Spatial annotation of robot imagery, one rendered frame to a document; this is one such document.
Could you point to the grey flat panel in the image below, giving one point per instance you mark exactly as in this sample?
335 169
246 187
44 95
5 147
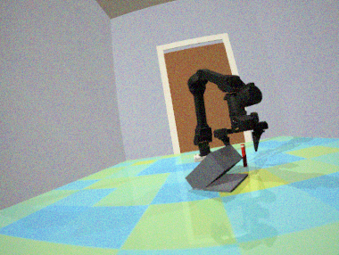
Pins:
210 174

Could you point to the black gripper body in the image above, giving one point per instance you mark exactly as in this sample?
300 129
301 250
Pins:
223 132

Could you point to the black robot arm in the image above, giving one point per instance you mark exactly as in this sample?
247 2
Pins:
244 95

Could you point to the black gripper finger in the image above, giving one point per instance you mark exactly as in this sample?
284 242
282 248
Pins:
256 139
225 141

